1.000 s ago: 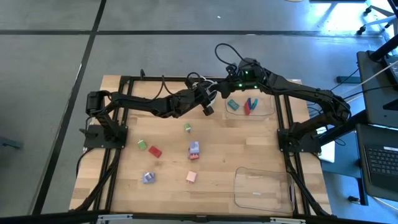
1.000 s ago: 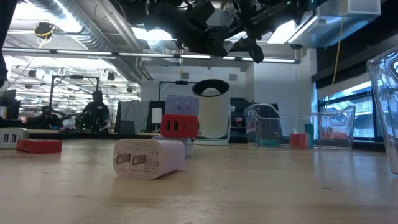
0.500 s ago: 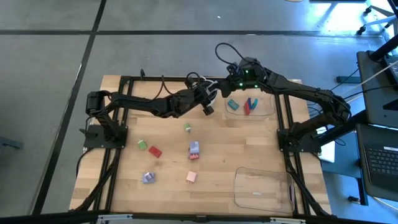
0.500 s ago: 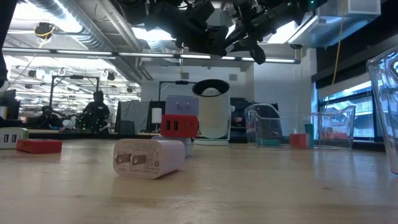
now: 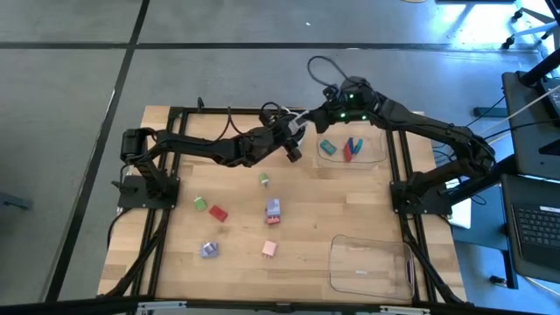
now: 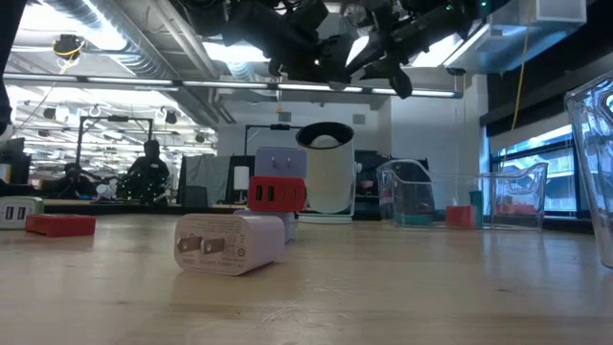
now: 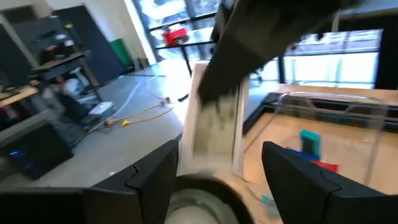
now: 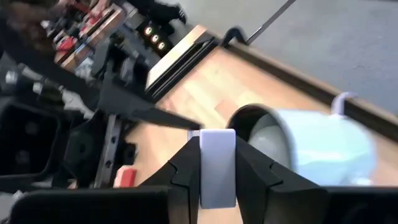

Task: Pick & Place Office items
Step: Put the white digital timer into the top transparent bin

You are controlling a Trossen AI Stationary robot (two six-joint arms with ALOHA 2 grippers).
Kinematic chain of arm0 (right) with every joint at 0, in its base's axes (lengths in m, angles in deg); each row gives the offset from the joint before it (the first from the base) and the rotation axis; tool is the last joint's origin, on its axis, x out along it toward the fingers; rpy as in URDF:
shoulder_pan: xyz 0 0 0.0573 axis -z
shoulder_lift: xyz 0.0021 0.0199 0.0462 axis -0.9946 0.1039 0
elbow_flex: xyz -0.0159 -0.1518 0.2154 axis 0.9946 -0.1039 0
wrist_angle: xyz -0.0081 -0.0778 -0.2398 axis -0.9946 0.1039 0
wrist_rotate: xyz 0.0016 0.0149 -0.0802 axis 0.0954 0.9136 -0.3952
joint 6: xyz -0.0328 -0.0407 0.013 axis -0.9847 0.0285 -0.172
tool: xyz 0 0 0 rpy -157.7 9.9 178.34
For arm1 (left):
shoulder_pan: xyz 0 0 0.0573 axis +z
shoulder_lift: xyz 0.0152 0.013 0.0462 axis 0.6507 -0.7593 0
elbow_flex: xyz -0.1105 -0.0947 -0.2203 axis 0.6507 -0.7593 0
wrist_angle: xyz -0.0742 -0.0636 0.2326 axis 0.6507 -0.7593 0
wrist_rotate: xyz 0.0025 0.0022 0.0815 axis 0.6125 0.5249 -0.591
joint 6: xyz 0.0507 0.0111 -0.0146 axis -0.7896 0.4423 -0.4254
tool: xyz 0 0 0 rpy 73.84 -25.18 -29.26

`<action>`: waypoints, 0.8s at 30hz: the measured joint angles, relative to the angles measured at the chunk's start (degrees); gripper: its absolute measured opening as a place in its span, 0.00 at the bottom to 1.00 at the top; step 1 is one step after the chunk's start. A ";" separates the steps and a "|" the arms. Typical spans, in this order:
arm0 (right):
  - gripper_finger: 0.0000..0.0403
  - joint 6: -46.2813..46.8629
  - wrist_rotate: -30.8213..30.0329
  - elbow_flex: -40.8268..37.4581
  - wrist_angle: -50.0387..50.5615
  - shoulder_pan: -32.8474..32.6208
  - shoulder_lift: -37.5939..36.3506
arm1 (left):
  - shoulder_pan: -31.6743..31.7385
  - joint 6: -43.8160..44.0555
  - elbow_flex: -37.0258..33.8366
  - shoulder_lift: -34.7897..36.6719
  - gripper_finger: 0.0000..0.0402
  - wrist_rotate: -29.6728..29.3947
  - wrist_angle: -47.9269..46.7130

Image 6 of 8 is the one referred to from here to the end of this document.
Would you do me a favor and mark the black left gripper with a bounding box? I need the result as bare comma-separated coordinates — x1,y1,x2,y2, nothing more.
222,0,353,85

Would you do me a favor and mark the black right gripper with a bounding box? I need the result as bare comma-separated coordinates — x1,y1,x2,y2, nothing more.
358,9,468,101

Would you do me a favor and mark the lavender pronged wall charger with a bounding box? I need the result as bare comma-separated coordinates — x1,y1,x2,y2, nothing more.
254,147,308,179

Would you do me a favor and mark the red USB wall charger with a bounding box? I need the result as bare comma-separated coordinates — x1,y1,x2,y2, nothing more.
247,175,307,213

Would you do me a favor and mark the teal wall charger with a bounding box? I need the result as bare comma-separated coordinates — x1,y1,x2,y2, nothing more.
393,213,435,227

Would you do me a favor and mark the pale lavender charger block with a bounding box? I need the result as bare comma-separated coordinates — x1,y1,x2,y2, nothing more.
233,209,296,244

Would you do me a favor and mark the green white USB charger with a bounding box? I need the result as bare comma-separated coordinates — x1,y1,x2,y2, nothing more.
0,195,45,231

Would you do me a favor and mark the white spotlight lamp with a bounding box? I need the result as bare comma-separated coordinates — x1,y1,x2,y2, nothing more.
294,121,363,225

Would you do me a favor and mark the clear plastic bin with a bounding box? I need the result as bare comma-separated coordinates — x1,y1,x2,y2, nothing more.
563,70,613,269
375,158,550,232

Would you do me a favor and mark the small white table lamp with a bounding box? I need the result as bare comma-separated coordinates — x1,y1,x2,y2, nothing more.
233,165,251,205

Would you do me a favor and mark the grey cloth partition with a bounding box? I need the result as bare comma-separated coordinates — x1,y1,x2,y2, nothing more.
179,153,231,207

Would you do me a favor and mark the person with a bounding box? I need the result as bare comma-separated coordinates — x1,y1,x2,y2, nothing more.
57,162,97,198
126,138,171,205

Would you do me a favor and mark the white plug charger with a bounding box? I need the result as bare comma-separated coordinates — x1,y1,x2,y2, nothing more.
172,213,287,277

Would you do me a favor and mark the black ceiling-mounted device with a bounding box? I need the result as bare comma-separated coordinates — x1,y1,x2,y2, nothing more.
51,33,86,61

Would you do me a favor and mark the black background rig frame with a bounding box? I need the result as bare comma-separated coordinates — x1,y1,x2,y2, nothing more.
243,123,306,157
76,114,155,193

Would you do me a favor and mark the yellow hanging cable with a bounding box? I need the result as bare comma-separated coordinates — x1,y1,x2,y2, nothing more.
510,28,531,133

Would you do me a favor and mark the white rectangular ceiling duct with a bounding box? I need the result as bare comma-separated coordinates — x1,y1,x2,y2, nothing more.
443,0,588,73

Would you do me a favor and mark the ribbed silver ventilation duct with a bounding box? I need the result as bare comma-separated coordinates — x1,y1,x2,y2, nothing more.
42,0,183,81

